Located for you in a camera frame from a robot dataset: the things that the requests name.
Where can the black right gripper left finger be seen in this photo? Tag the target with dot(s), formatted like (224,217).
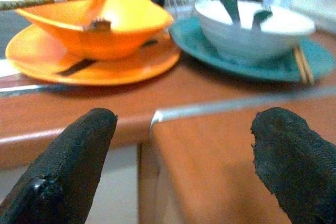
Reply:
(65,161)

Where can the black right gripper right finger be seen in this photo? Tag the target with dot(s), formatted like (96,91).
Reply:
(296,161)

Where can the silver fork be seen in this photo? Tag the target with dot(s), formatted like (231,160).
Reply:
(98,25)

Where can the wooden chopstick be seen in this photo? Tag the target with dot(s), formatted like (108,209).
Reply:
(300,66)
(307,66)

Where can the teal plate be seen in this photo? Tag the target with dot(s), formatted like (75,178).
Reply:
(262,72)

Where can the orange plate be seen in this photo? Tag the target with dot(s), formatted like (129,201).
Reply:
(118,73)

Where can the white bowl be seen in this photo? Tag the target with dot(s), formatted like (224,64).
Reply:
(249,47)

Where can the orange bowl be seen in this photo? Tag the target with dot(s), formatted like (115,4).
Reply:
(126,35)

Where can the dark green utensil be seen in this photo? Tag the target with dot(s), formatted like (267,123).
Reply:
(260,19)
(231,6)

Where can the brown stick with silver band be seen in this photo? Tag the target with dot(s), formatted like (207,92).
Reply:
(31,3)

